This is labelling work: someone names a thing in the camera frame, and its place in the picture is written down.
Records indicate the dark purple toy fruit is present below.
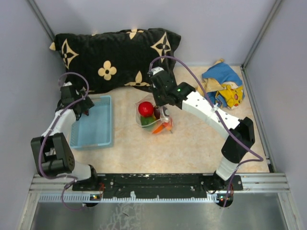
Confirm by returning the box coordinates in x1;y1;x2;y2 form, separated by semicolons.
153;106;161;120

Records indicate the light blue plastic basket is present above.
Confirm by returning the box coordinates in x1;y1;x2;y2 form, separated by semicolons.
70;95;113;150

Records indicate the red toy apple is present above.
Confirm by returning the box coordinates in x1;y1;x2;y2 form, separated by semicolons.
138;101;154;117

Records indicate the clear polka dot zip bag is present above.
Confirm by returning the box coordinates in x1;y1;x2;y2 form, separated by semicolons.
134;94;173;134

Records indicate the green toy lime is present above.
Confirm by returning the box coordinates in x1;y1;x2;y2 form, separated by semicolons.
140;116;156;127

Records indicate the orange toy fruit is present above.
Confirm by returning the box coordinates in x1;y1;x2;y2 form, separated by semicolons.
152;125;165;134

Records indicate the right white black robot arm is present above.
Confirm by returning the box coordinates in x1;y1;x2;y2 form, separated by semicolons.
148;68;255;191

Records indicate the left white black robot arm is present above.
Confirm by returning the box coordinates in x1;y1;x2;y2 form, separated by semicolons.
31;82;100;191

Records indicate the black floral plush pillow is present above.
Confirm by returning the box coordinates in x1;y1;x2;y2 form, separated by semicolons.
49;28;181;94

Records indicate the blue yellow cartoon cloth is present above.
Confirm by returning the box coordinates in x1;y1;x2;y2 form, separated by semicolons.
196;58;245;110

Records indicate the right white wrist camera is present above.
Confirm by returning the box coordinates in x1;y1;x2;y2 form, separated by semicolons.
148;67;164;76

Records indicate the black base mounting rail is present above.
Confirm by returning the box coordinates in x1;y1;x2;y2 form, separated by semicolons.
72;173;229;199

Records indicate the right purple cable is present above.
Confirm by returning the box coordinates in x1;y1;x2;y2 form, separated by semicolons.
148;56;264;208

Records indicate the aluminium frame rail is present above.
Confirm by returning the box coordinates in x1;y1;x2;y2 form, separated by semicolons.
30;173;290;205

